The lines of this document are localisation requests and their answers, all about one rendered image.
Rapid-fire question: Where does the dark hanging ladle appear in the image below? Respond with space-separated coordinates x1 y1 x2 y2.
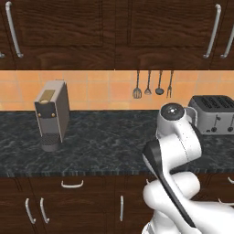
154 70 165 96

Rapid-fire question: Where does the dark wood drawer front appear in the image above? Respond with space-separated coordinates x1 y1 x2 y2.
18 176 116 197
195 173 234 204
0 176 23 197

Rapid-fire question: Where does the dark wood lower cupboard door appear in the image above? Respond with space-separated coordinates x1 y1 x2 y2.
0 195 40 234
36 194 116 234
114 176 158 234

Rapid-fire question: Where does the grey coffee machine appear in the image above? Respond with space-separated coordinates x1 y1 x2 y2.
33 80 70 153

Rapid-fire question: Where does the dark hanging meat fork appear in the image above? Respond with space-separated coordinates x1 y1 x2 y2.
165 70 175 99

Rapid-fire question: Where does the dark wood upper cupboard door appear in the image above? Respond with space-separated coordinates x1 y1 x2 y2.
114 0 229 71
209 0 234 71
0 0 116 71
0 0 16 71

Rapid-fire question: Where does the dark slotted spatula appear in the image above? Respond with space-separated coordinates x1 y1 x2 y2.
132 70 143 100

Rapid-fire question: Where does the silver four-slot toaster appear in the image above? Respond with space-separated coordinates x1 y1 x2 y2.
186 94 234 136

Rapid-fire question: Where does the dark wood cupboard door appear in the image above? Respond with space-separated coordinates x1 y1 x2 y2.
0 195 40 234
0 0 16 71
209 0 234 71
114 0 229 71
36 194 116 234
0 0 116 71
114 176 158 234

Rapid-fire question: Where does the silver lower cupboard handle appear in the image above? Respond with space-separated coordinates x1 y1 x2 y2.
38 197 50 225
119 195 125 223
24 197 37 225

